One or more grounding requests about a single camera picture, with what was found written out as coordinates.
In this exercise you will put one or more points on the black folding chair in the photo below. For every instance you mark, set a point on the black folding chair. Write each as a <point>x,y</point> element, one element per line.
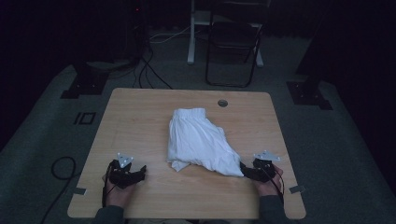
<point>233,37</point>

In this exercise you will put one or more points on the black stand base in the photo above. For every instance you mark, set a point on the black stand base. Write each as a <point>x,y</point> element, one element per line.
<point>306,93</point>
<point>87,84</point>

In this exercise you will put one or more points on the white cloth shorts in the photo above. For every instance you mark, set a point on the white cloth shorts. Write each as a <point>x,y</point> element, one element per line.
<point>199,140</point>

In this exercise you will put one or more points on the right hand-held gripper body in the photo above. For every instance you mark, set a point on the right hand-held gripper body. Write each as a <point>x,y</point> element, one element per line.
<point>262,170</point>

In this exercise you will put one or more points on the round table grommet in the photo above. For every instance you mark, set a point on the round table grommet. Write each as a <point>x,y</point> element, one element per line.
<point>222,103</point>

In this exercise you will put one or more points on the grey tape strip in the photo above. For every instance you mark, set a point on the grey tape strip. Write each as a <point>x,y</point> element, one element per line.
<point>79,191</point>
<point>296,189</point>

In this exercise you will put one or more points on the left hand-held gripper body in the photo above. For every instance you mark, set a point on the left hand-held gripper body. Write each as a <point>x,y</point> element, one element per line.
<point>121,174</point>

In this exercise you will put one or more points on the person's left hand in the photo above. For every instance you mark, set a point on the person's left hand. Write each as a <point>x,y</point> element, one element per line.
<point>116,196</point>

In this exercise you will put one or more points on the white metal desk frame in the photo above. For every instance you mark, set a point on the white metal desk frame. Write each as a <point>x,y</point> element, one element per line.
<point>191,46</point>

